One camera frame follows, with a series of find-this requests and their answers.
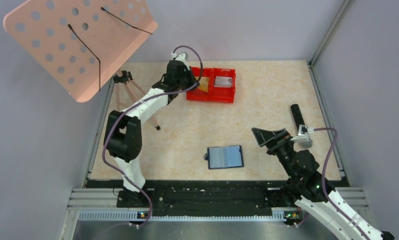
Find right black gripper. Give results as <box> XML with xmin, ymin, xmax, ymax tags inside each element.
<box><xmin>251</xmin><ymin>127</ymin><xmax>297</xmax><ymax>180</ymax></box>

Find gold VIP card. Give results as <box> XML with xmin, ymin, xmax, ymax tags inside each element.
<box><xmin>198</xmin><ymin>77</ymin><xmax>210</xmax><ymax>93</ymax></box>

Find navy blue card holder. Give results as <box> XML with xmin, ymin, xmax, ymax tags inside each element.
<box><xmin>204</xmin><ymin>145</ymin><xmax>245</xmax><ymax>170</ymax></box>

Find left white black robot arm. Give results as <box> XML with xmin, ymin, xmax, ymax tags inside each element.
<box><xmin>103</xmin><ymin>58</ymin><xmax>198</xmax><ymax>207</ymax></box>

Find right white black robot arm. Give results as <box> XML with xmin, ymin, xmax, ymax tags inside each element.
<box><xmin>251</xmin><ymin>124</ymin><xmax>395</xmax><ymax>240</ymax></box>

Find silver card in bin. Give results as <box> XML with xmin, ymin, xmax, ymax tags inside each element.
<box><xmin>214</xmin><ymin>76</ymin><xmax>233</xmax><ymax>88</ymax></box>

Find left red plastic bin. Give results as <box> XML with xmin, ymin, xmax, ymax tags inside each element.
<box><xmin>186</xmin><ymin>67</ymin><xmax>213</xmax><ymax>102</ymax></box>

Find red plastic bin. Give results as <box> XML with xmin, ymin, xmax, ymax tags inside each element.
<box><xmin>210</xmin><ymin>67</ymin><xmax>236</xmax><ymax>104</ymax></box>
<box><xmin>186</xmin><ymin>67</ymin><xmax>213</xmax><ymax>102</ymax></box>

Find right red plastic bin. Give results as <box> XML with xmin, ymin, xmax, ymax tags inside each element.
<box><xmin>210</xmin><ymin>67</ymin><xmax>236</xmax><ymax>104</ymax></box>

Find black microphone with grey head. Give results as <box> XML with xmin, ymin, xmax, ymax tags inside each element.
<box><xmin>290</xmin><ymin>104</ymin><xmax>313</xmax><ymax>149</ymax></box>

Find pink tripod stand legs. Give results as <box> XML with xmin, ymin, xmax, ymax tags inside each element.
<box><xmin>112</xmin><ymin>70</ymin><xmax>161</xmax><ymax>131</ymax></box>

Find pink perforated music stand desk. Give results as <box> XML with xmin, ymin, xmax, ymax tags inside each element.
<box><xmin>2</xmin><ymin>0</ymin><xmax>158</xmax><ymax>103</ymax></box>

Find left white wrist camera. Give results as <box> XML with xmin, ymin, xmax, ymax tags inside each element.
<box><xmin>171</xmin><ymin>52</ymin><xmax>189</xmax><ymax>68</ymax></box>

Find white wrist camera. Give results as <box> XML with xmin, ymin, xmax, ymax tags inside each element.
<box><xmin>171</xmin><ymin>52</ymin><xmax>189</xmax><ymax>68</ymax></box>
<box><xmin>291</xmin><ymin>124</ymin><xmax>315</xmax><ymax>144</ymax></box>

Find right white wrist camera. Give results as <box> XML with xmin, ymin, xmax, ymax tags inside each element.
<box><xmin>291</xmin><ymin>124</ymin><xmax>315</xmax><ymax>144</ymax></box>

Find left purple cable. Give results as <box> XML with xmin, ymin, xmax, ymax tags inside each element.
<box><xmin>101</xmin><ymin>45</ymin><xmax>204</xmax><ymax>229</ymax></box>

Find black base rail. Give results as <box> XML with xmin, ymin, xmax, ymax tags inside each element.
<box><xmin>68</xmin><ymin>180</ymin><xmax>302</xmax><ymax>224</ymax></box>

